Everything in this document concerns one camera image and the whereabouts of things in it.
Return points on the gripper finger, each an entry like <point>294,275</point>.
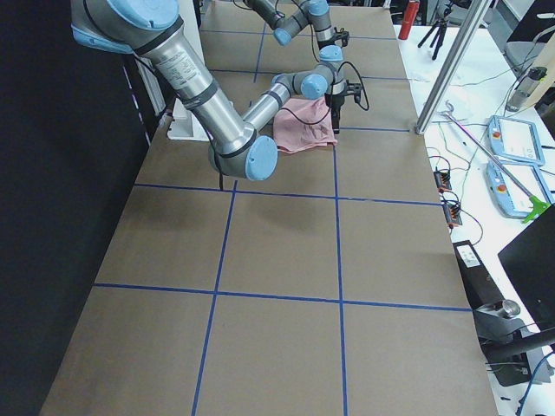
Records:
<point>335,119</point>

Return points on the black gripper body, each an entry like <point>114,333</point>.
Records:
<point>336,103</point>

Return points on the pink Snoopy t-shirt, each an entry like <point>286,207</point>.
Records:
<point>303,124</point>

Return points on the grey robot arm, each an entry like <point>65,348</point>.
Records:
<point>155,30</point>
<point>308,13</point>

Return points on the red cylinder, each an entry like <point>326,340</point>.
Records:
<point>408,19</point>

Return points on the far orange terminal block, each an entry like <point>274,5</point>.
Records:
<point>442,180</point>

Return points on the orange terminal block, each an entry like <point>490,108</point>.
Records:
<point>451,211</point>
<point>442,180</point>

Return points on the near orange terminal block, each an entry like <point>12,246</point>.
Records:
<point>451,211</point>

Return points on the far blue teach pendant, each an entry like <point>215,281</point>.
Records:
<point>516,140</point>

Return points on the blue teach pendant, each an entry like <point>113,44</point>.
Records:
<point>510,199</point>
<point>516,140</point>

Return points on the near blue teach pendant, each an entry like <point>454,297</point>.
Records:
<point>510,199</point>

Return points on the clear water bottle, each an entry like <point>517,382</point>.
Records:
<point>524,89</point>

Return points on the metal grabber stick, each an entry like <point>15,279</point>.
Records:
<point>538,206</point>

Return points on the black power adapter box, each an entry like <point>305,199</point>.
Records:
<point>480,287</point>

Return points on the black monitor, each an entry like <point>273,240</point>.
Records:
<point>528,261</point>

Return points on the black monitor stand clamp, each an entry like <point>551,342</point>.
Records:
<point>512,350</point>

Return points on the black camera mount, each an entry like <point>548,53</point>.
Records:
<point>353,89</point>
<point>340,37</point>

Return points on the aluminium frame post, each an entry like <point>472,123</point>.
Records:
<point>462,41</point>

